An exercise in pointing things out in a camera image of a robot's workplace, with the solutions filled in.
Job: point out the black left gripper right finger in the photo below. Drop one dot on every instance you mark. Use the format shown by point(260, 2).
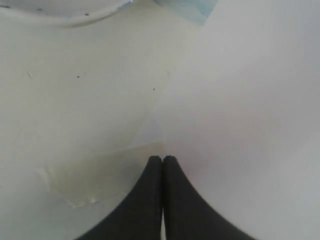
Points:
point(187, 216)

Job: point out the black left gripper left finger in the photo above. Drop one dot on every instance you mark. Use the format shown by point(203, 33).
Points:
point(139, 215)

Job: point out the white paper sheet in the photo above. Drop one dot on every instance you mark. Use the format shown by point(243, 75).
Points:
point(242, 116)

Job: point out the white tray with blue paint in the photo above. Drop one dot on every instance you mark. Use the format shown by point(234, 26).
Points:
point(60, 13)

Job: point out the clear tape strip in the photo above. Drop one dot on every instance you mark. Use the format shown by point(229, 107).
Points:
point(87, 181)

